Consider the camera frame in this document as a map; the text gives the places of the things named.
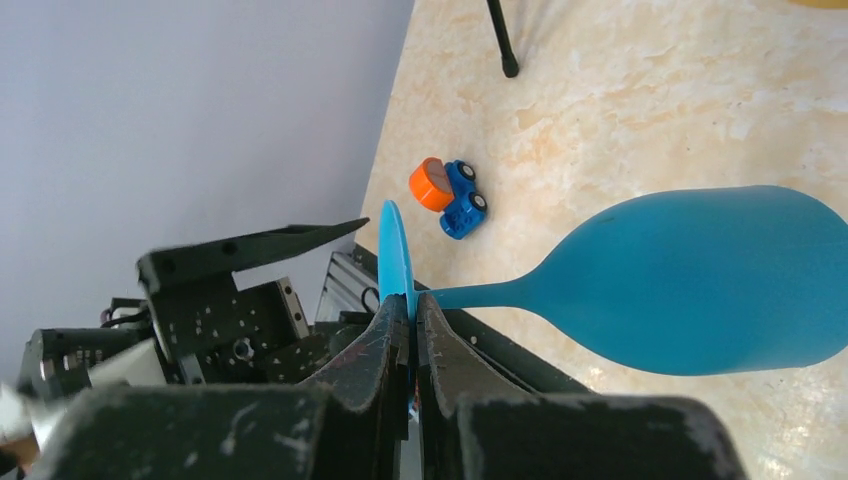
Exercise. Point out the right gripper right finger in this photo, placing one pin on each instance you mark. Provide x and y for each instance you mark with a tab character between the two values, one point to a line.
572	436

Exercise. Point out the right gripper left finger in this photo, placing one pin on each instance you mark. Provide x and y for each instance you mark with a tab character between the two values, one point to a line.
345	421

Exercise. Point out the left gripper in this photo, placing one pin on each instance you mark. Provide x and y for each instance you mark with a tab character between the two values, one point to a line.
207	329

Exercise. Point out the blue plastic goblet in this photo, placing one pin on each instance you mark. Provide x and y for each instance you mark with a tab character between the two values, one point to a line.
692	282

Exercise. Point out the orange plastic goblet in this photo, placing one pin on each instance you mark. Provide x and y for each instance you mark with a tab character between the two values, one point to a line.
823	4

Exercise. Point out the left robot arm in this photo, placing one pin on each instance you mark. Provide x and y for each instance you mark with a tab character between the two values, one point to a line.
122	350

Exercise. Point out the blue orange toy car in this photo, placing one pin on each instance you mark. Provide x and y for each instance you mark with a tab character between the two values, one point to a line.
449	188

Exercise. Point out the black music stand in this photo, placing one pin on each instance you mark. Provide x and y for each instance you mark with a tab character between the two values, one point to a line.
509	62

